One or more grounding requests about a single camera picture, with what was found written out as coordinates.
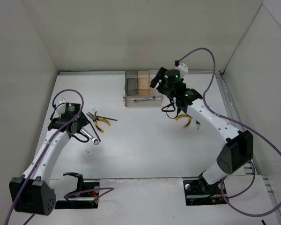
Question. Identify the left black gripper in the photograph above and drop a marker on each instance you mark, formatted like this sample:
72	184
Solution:
85	119

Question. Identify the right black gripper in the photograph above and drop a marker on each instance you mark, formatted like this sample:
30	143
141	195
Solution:
158	78

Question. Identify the yellow handled needle-nose pliers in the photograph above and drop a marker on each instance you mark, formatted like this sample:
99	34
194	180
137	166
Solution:
96	119

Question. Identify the silver combination wrench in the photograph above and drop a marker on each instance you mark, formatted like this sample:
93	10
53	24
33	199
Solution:
144	99

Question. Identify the silver ratchet wrench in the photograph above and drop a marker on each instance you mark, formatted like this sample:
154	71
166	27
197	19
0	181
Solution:
94	140

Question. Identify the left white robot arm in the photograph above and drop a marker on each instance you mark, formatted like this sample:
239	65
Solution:
31	192

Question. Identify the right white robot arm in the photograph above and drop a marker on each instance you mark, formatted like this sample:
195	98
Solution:
236	146

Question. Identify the clear small plastic bin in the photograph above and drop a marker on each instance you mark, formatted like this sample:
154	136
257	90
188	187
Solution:
154	91

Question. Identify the amber plastic bin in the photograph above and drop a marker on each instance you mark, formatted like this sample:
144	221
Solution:
143	82

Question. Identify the dark hex key on table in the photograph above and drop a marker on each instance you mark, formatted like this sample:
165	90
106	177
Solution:
109	119

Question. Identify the clear long plastic bin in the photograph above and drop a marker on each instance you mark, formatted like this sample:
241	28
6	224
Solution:
129	101

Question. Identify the grey smoked plastic bin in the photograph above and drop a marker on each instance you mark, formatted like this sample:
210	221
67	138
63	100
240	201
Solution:
131	82

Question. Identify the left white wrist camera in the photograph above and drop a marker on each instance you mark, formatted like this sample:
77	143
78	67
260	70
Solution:
58	103

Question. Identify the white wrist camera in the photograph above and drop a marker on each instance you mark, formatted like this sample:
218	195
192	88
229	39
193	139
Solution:
58	103
182	68

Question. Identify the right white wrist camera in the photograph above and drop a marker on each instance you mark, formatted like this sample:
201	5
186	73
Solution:
182	68

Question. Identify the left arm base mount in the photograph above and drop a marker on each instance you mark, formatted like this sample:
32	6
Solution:
77	183

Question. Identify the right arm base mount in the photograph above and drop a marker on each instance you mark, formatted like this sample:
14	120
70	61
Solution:
199	194

